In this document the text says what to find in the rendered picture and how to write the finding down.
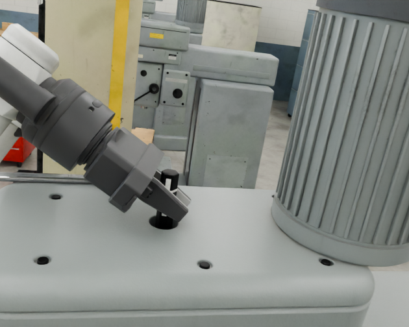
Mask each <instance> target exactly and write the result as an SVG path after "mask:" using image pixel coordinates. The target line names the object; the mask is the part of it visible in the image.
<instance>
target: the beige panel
mask: <svg viewBox="0 0 409 327"><path fill-rule="evenodd" d="M142 6H143V0H45V44H46V45H47V46H48V47H49V48H50V49H52V50H53V51H54V52H55V53H56V54H57V55H58V58H59V66H58V68H57V69H56V70H55V72H54V73H53V74H52V77H53V78H54V79H55V80H60V79H71V80H73V81H74V82H76V83H77V84H78V85H79V86H80V87H82V88H83V89H85V90H86V91H87V92H88V93H90V94H91V95H93V96H94V97H95V98H96V99H98V100H100V101H101V102H102V103H103V104H104V105H105V106H107V107H108V108H109V109H111V110H112V111H113V112H115V113H116V114H115V116H114V118H113V119H112V120H111V123H112V130H114V129H115V128H116V127H119V128H120V129H121V128H122V127H125V128H126V129H127V130H128V131H130V132H131V131H132V117H133V109H134V94H135V87H136V72H137V65H138V50H139V42H140V28H141V20H142ZM85 166H86V164H84V165H83V164H82V165H78V164H77V165H76V166H75V168H74V169H73V170H71V171H68V170H67V169H65V168H64V167H62V166H61V165H60V164H59V163H57V162H54V161H53V160H52V158H50V157H49V156H48V155H46V154H45V153H44V154H43V173H57V174H77V175H84V174H85V172H86V171H85V170H84V167H85Z"/></svg>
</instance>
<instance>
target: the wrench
mask: <svg viewBox="0 0 409 327"><path fill-rule="evenodd" d="M0 181H2V182H47V183H70V184H91V182H89V181H87V179H85V178H84V177H83V175H77V174H57V173H19V172H0Z"/></svg>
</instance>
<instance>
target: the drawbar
mask: <svg viewBox="0 0 409 327"><path fill-rule="evenodd" d="M166 179H171V185H170V191H173V190H175V189H177V186H178V181H179V173H178V172H177V171H176V170H172V169H165V170H163V171H162V172H161V179H160V182H161V183H162V184H163V185H164V186H166ZM172 224H173V219H172V218H170V217H168V216H162V213H161V212H160V211H158V210H157V211H156V222H155V228H158V229H162V230H170V229H172Z"/></svg>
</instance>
